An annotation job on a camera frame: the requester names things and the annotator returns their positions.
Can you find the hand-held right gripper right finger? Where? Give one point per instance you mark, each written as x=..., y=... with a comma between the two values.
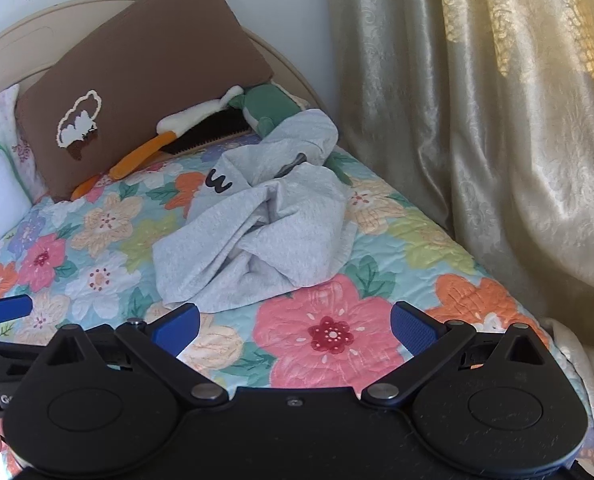
x=413, y=330

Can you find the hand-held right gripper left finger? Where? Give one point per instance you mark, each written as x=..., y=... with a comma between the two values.
x=178, y=329

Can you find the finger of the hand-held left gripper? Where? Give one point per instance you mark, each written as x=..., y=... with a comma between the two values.
x=8, y=309

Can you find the grey sweatshirt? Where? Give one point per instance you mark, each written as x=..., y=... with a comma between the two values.
x=277, y=220

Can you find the floral quilt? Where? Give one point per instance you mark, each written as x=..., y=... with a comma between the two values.
x=97, y=240

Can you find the cream patterned curtain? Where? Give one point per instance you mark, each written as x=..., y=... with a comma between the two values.
x=467, y=110

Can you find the brown embroidered pillow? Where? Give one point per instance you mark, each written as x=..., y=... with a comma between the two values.
x=142, y=75

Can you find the cream headboard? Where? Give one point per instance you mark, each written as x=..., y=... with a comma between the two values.
x=37, y=25

